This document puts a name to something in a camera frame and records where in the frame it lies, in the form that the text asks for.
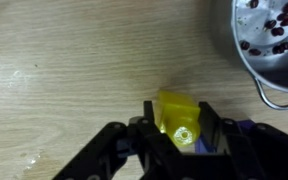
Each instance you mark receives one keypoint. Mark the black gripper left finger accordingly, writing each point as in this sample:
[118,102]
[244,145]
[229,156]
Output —
[159,157]

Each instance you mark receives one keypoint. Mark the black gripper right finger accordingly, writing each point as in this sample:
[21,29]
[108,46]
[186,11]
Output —
[234,158]

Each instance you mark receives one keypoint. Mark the small yellow building block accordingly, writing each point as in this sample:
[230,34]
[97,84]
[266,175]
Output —
[177,114]

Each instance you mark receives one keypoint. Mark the steel pot with handles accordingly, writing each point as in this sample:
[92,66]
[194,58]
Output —
[253,34]

